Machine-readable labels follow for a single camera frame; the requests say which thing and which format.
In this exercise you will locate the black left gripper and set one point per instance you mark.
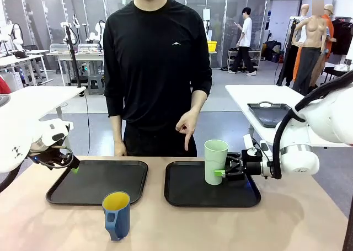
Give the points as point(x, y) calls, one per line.
point(52, 157)

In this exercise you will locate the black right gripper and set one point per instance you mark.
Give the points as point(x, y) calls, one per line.
point(252, 166)

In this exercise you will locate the tall pale green cup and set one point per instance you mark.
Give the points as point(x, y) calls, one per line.
point(215, 162)

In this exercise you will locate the person's left forearm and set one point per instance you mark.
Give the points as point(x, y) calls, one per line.
point(199, 100)

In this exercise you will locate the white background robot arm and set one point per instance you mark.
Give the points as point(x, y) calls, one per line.
point(73, 27)
point(98, 31)
point(15, 33)

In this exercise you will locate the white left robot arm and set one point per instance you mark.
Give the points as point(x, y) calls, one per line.
point(16, 140)

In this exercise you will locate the person's right forearm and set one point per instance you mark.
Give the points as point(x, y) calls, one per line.
point(117, 129)

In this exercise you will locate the person's right hand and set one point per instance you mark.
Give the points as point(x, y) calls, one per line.
point(120, 149)

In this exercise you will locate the person's left hand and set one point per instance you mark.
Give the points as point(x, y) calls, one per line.
point(190, 121)

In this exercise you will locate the black plastic serving tray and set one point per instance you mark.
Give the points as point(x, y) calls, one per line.
point(110, 182)
point(193, 193)

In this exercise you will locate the blue mug yellow inside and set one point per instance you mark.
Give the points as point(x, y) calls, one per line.
point(121, 220)

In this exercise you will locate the white side table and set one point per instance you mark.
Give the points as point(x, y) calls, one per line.
point(41, 96)
point(248, 93)

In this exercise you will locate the grey step stool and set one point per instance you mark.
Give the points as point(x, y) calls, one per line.
point(95, 84)

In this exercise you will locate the red object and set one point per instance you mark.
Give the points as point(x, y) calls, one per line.
point(4, 85)

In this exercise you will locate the white lab workbench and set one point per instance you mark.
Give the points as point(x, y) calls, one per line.
point(22, 59)
point(80, 56)

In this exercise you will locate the white shoe rack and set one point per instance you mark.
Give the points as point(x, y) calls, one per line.
point(257, 59)

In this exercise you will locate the black tripod stand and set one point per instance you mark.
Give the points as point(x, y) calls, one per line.
point(72, 55)

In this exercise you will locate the black hanging garment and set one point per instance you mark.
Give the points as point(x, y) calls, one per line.
point(288, 63)

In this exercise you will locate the person in black shirt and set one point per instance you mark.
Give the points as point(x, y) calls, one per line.
point(157, 69)

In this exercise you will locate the yellow plastic bin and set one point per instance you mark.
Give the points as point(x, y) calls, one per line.
point(212, 46)

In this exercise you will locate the passer-by in white shirt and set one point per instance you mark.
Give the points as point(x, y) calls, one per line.
point(245, 36)

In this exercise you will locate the bare beige mannequin grey trousers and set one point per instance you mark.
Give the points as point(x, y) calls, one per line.
point(314, 36)

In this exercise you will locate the white mannequin torso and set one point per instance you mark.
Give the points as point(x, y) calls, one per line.
point(304, 19)

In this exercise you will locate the mannequin in orange with cap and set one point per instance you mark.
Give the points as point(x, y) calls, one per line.
point(328, 27)

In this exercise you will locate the black clothes on rack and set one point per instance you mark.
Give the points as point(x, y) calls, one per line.
point(342, 36)

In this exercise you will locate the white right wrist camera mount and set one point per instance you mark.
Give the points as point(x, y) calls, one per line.
point(257, 149)

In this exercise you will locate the black cart frame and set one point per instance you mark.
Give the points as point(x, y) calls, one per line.
point(331, 71)

